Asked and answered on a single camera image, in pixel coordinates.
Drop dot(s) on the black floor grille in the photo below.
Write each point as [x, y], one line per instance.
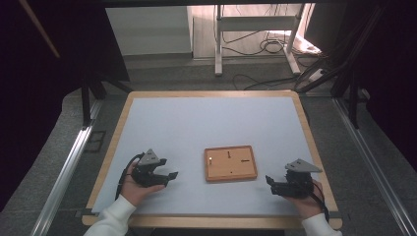
[95, 141]

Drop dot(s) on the wooden picture frame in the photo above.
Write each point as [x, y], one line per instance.
[230, 164]

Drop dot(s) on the white cabinet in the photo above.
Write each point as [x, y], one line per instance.
[147, 31]

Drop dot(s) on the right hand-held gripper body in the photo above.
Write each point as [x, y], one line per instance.
[296, 185]

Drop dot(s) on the white metal stand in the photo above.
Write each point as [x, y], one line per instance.
[255, 23]

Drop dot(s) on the aluminium floor rail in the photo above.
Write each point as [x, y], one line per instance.
[65, 170]
[373, 157]

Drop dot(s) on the dark curtain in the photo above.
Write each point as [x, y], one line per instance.
[393, 65]
[32, 114]

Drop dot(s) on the white power strip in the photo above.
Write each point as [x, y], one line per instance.
[316, 75]

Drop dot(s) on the person's right hand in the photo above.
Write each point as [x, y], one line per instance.
[306, 205]

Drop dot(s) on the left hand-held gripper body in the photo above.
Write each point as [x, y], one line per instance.
[146, 172]

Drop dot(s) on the wooden table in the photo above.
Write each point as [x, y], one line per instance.
[213, 93]

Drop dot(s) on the white table mat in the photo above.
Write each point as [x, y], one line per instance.
[196, 124]

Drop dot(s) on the person's left hand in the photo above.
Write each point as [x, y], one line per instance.
[136, 191]

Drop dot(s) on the black metal stand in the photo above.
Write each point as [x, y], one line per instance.
[352, 101]
[86, 105]

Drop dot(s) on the wooden pole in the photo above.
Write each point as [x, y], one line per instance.
[39, 28]

